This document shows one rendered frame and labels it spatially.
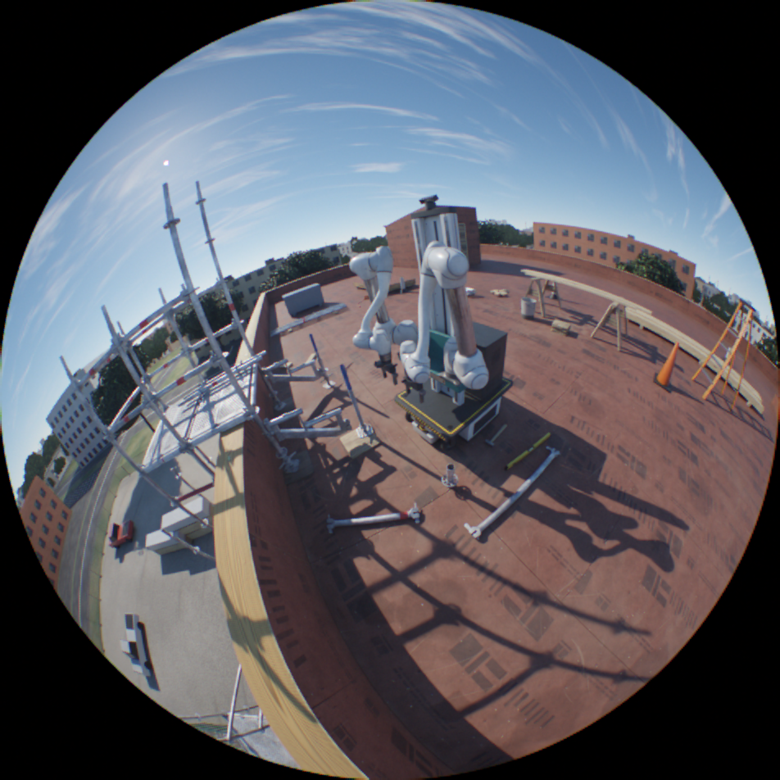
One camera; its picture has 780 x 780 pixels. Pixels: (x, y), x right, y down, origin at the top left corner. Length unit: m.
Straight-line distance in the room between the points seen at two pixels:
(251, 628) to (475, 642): 1.18
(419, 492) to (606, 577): 1.64
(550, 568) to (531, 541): 0.25
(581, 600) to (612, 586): 0.28
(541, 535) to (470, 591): 0.61
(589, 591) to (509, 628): 0.60
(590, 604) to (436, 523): 1.33
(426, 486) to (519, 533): 0.80
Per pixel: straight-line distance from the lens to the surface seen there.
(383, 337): 1.47
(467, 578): 1.63
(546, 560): 1.78
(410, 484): 1.85
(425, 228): 1.62
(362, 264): 1.58
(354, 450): 2.13
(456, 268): 0.96
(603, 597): 2.01
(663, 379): 4.29
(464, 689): 1.76
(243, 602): 1.21
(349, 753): 1.27
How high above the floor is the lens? 1.61
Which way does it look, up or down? 37 degrees down
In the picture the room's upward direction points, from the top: 12 degrees counter-clockwise
